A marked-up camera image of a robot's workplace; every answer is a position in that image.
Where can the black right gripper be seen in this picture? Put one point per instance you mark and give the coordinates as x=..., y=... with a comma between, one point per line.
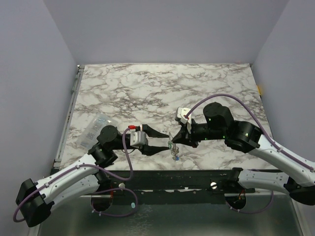
x=189, y=133

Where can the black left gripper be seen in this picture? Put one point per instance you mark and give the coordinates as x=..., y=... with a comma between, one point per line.
x=149, y=150

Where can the wire keyring with keys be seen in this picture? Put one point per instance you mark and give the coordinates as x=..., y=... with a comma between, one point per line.
x=175, y=150

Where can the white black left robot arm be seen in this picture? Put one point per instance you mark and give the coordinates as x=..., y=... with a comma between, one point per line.
x=36, y=199

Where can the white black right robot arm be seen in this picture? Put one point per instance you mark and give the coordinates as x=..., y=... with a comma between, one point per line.
x=295, y=175

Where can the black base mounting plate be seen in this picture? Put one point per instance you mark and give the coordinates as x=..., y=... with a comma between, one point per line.
x=161, y=187

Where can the clear plastic compartment box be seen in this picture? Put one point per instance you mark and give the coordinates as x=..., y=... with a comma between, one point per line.
x=89, y=136

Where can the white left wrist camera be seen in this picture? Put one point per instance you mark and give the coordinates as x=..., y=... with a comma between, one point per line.
x=134, y=136

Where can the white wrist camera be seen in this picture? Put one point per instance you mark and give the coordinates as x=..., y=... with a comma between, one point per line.
x=134, y=136
x=182, y=118

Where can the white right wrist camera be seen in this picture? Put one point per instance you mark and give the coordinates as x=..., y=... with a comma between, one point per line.
x=182, y=118

